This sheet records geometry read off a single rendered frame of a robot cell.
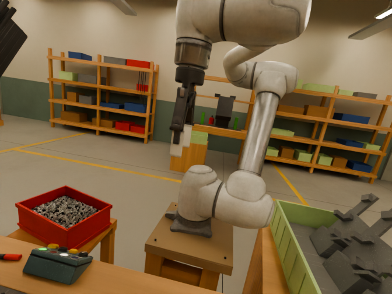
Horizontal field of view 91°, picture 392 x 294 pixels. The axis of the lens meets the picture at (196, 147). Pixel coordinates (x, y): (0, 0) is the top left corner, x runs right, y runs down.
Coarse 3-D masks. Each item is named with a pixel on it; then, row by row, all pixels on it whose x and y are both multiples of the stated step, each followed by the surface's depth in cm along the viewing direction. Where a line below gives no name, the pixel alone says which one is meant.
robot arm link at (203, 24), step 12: (180, 0) 43; (192, 0) 41; (204, 0) 40; (216, 0) 39; (180, 12) 43; (192, 12) 42; (204, 12) 41; (216, 12) 40; (180, 24) 44; (192, 24) 43; (204, 24) 42; (216, 24) 41; (180, 36) 45; (192, 36) 44; (204, 36) 44; (216, 36) 44
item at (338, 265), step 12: (384, 216) 74; (372, 228) 77; (384, 228) 74; (336, 252) 78; (348, 252) 80; (360, 252) 76; (372, 252) 72; (384, 252) 69; (324, 264) 80; (336, 264) 76; (348, 264) 72; (336, 276) 73; (348, 276) 70; (360, 276) 67; (348, 288) 68; (360, 288) 67
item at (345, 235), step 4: (336, 212) 92; (340, 212) 93; (340, 216) 92; (344, 216) 92; (348, 216) 90; (352, 216) 90; (344, 220) 92; (332, 228) 88; (332, 232) 87; (336, 232) 87; (340, 232) 87; (336, 236) 86; (340, 236) 86; (344, 236) 85; (348, 236) 84; (348, 240) 84
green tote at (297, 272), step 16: (288, 208) 108; (304, 208) 106; (272, 224) 107; (288, 224) 86; (304, 224) 108; (320, 224) 106; (288, 240) 82; (288, 256) 79; (288, 272) 77; (304, 272) 64; (304, 288) 63
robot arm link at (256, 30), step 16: (240, 0) 37; (256, 0) 36; (272, 0) 36; (288, 0) 35; (304, 0) 35; (224, 16) 40; (240, 16) 38; (256, 16) 37; (272, 16) 36; (288, 16) 36; (304, 16) 36; (224, 32) 42; (240, 32) 40; (256, 32) 39; (272, 32) 38; (288, 32) 38; (240, 48) 62; (256, 48) 45; (224, 64) 76; (240, 64) 81
